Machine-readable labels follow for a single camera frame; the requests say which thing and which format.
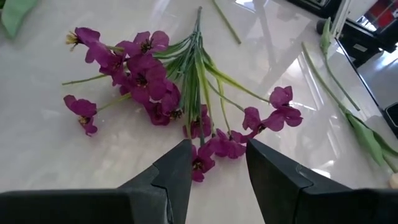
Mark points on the black box white label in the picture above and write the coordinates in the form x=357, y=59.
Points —
x=351, y=40

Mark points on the purple flower bunch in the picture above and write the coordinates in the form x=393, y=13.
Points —
x=146, y=81

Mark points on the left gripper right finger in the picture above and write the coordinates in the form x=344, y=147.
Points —
x=280, y=189

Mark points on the red office chair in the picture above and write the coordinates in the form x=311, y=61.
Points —
x=384, y=14

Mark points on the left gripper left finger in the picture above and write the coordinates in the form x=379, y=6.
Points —
x=168, y=186

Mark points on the aluminium extrusion post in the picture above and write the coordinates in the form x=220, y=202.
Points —
x=340, y=18

